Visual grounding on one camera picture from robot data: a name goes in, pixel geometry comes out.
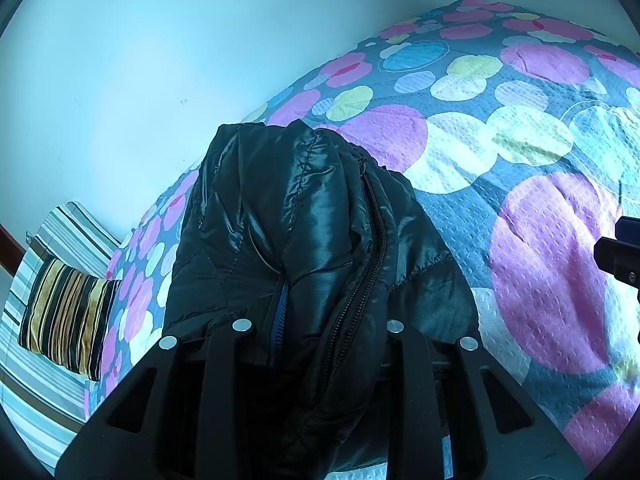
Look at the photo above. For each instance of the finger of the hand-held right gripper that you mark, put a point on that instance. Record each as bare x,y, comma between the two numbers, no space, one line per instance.
617,260

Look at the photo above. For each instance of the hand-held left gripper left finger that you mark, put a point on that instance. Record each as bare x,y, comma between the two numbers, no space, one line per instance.
225,360

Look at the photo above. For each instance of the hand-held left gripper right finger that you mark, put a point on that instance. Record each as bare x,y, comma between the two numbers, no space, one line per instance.
415,360

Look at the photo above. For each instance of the black puffer jacket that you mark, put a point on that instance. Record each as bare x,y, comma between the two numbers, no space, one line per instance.
300,220

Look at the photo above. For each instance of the dotted colourful bedspread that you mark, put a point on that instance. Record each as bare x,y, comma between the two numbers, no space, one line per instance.
550,260

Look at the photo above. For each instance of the yellow black striped pillow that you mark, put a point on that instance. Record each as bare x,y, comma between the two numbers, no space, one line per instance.
65,310

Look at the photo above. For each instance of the light striped pillow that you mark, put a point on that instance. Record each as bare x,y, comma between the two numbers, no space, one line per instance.
30,410

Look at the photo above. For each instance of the wooden bed frame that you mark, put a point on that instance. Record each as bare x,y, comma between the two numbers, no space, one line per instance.
11,252

